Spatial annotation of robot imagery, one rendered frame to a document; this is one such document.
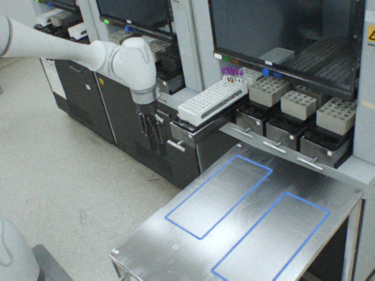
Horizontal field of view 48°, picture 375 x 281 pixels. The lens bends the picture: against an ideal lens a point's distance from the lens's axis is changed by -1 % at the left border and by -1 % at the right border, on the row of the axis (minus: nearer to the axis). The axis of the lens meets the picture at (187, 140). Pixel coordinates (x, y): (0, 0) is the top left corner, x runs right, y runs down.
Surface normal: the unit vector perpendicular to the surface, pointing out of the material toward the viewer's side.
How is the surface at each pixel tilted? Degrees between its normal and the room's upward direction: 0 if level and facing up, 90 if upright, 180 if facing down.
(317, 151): 90
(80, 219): 0
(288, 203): 0
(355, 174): 0
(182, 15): 90
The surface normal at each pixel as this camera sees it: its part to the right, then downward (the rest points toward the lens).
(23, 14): 0.66, 0.36
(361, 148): -0.73, 0.49
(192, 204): -0.15, -0.80
